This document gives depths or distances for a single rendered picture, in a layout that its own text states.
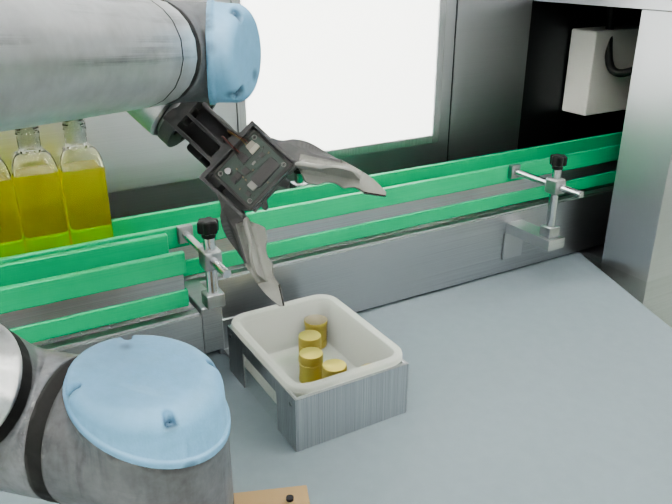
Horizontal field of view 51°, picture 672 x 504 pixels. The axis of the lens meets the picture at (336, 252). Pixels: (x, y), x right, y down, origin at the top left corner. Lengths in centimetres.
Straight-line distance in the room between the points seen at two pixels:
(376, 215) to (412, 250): 10
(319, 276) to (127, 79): 77
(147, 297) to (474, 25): 87
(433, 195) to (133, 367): 81
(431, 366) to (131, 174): 56
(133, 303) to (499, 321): 62
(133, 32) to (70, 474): 31
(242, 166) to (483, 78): 96
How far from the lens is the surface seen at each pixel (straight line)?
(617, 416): 106
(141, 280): 96
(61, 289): 94
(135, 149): 118
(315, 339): 104
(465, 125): 153
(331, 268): 117
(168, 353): 58
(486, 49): 153
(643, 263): 148
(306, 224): 114
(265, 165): 64
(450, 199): 130
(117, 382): 55
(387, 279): 124
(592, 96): 168
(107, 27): 43
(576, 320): 129
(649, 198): 144
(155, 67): 47
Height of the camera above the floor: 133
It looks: 23 degrees down
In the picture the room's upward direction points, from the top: straight up
